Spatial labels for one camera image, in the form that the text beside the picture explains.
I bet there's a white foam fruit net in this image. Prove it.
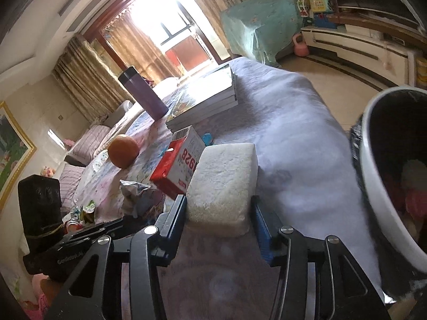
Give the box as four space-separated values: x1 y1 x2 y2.
401 160 427 192

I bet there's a red drink carton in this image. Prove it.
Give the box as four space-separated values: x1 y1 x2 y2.
150 126 205 199

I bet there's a white foam block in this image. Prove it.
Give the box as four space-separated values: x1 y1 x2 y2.
186 143 258 238

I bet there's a teal plastic clip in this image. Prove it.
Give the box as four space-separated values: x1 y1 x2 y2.
202 133 214 146

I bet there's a white trash bin black liner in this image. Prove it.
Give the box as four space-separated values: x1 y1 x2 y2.
350 86 426 299

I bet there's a person's left hand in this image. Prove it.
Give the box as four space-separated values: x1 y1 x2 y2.
30 274 63 319

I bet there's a green crumpled wrapper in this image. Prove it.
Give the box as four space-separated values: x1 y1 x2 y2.
71 200 96 225

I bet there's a beige sofa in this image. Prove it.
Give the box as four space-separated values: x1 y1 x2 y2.
19 99 144 254

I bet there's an orange fruit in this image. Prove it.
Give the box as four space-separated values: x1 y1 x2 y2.
107 134 140 169

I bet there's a left beige curtain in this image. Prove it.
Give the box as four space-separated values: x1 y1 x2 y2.
52 34 135 123

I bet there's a purple thermos bottle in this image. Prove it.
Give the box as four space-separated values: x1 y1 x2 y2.
118 66 168 121

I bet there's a stack of children's books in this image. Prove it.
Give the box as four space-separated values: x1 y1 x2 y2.
166 64 238 133

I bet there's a white tv cabinet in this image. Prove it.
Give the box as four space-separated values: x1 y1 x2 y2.
301 7 426 89

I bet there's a pink kettlebell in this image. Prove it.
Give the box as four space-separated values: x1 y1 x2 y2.
292 33 310 57

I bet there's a teal covered furniture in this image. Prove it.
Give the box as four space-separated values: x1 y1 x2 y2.
220 0 303 67

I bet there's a colourful toy set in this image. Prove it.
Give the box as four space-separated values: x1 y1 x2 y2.
297 0 337 29

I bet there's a framed wall painting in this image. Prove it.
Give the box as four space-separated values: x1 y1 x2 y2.
0 101 37 210

